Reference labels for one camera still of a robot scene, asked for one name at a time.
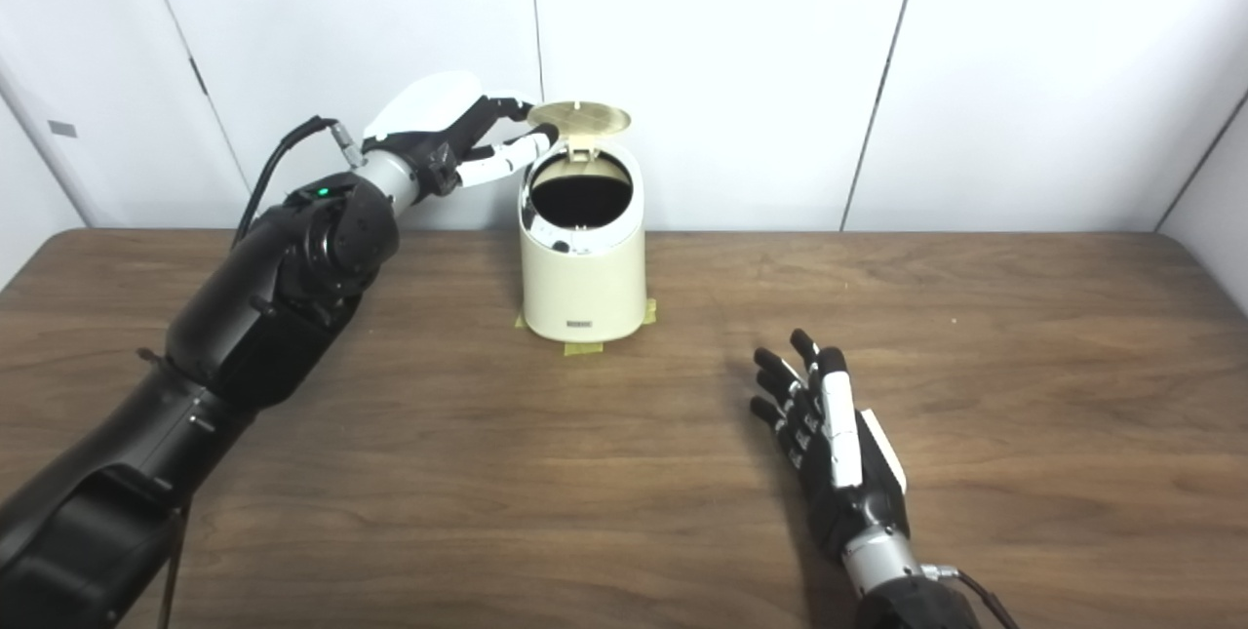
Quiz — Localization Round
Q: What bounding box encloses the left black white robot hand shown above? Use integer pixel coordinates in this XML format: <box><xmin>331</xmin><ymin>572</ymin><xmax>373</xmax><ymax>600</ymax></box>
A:
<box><xmin>361</xmin><ymin>70</ymin><xmax>562</xmax><ymax>199</ymax></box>

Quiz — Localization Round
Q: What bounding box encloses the cream-colored round bin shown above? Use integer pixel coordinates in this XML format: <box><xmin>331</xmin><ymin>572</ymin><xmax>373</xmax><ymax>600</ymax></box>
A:
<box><xmin>517</xmin><ymin>143</ymin><xmax>647</xmax><ymax>344</ymax></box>

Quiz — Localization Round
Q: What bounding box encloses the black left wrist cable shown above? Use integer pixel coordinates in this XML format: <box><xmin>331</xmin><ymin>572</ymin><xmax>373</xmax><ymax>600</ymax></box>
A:
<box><xmin>156</xmin><ymin>115</ymin><xmax>367</xmax><ymax>629</ymax></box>

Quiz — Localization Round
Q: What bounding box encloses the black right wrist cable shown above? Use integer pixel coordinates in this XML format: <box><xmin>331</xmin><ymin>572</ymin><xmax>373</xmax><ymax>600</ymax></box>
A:
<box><xmin>921</xmin><ymin>564</ymin><xmax>1020</xmax><ymax>629</ymax></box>

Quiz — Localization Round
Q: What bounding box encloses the cream round bin lid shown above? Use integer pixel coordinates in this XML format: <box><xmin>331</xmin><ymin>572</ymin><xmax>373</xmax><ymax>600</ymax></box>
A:
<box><xmin>526</xmin><ymin>100</ymin><xmax>633</xmax><ymax>162</ymax></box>

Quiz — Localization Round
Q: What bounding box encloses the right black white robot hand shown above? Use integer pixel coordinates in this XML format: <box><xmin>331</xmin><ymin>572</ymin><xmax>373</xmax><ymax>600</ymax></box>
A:
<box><xmin>749</xmin><ymin>328</ymin><xmax>910</xmax><ymax>567</ymax></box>

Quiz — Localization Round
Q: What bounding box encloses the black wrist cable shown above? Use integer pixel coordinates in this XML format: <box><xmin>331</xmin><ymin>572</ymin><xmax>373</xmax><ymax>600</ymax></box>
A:
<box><xmin>156</xmin><ymin>115</ymin><xmax>367</xmax><ymax>629</ymax></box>
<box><xmin>921</xmin><ymin>564</ymin><xmax>1020</xmax><ymax>629</ymax></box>

